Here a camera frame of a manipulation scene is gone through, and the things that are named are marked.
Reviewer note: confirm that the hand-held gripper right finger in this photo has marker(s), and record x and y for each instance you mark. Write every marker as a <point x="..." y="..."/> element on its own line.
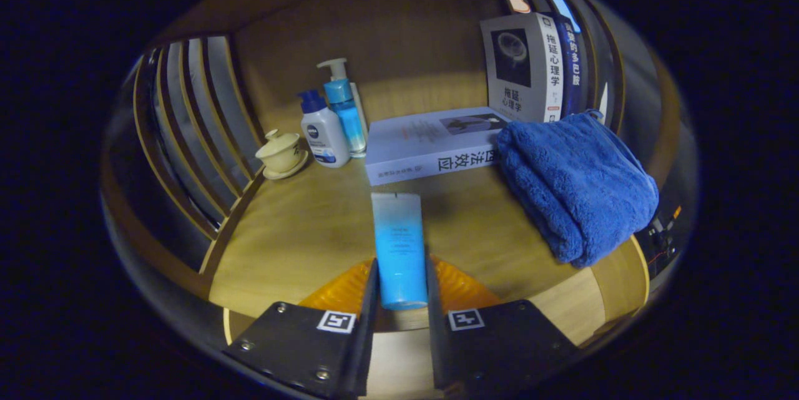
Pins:
<point x="438" y="337"/>

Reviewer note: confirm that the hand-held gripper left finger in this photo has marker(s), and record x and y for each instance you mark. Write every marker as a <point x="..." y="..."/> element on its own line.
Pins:
<point x="368" y="331"/>

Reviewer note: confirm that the wooden drawer with black knob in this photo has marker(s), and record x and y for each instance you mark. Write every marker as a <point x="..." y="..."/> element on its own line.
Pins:
<point x="399" y="365"/>

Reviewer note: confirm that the blue white cream tube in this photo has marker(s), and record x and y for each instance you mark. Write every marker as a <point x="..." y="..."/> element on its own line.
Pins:
<point x="399" y="244"/>

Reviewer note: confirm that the wooden countertop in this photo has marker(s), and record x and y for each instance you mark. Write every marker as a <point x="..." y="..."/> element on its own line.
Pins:
<point x="299" y="238"/>

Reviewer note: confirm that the wooden cabinet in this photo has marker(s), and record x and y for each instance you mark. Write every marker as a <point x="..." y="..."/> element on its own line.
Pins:
<point x="406" y="44"/>

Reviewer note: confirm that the flat white book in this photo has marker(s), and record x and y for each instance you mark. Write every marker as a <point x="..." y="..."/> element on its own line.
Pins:
<point x="418" y="144"/>

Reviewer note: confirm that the white lotion bottle blue cap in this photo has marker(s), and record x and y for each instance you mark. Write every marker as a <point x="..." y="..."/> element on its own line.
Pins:
<point x="324" y="138"/>

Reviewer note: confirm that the beige lidded teacup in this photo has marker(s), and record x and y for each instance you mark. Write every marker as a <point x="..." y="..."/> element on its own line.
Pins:
<point x="279" y="153"/>

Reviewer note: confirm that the blue folded towel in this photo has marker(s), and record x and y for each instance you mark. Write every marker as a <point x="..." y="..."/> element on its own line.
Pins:
<point x="574" y="188"/>

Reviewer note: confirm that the blue pump bottle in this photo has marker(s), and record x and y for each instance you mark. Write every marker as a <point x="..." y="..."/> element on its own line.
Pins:
<point x="346" y="113"/>

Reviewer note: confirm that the black device with orange tip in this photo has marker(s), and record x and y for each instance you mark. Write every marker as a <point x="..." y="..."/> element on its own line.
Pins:
<point x="661" y="234"/>

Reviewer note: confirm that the upright white grey book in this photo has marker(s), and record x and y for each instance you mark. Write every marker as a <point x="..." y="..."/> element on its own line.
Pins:
<point x="524" y="69"/>

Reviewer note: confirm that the upright dark blue book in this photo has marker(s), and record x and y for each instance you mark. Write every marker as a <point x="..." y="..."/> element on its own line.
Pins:
<point x="571" y="63"/>

